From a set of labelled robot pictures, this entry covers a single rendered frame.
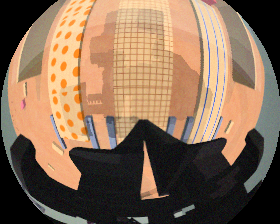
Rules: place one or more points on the pink flat bar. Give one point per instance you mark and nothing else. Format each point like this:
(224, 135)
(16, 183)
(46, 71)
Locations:
(23, 104)

